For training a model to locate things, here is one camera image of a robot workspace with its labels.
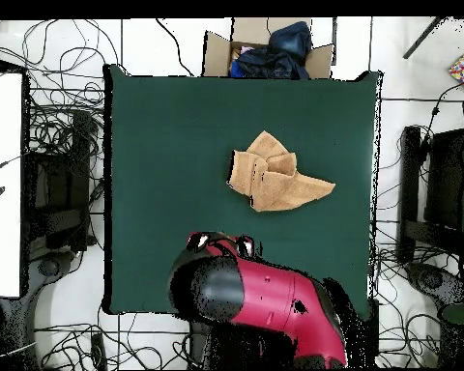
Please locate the brown cardboard box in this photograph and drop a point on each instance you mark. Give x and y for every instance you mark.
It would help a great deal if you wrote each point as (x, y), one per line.
(216, 54)

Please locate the black power strip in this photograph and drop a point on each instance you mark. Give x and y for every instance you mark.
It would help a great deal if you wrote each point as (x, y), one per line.
(98, 349)

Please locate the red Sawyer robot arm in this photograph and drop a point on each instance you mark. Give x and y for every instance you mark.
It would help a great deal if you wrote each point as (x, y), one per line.
(278, 293)

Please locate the dark green table cloth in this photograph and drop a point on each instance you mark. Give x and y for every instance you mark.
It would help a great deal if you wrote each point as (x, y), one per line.
(178, 174)

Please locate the grey metal bar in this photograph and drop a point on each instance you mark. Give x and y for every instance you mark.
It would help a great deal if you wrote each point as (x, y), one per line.
(421, 38)

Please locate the tan terry towel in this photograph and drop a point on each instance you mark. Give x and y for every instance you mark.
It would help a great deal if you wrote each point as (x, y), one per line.
(272, 185)

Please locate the white desk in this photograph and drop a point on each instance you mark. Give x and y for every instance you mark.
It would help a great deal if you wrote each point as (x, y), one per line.
(2, 193)

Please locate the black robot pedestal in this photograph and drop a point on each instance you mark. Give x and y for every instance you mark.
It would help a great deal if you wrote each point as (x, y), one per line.
(232, 348)

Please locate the black frame stand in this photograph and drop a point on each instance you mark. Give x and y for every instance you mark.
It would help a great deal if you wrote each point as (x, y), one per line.
(62, 193)
(444, 181)

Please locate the grey chair base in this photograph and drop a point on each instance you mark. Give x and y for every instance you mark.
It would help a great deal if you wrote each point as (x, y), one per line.
(46, 266)
(433, 280)

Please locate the dark blue garment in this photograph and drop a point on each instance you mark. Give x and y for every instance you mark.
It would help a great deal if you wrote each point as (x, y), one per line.
(282, 54)

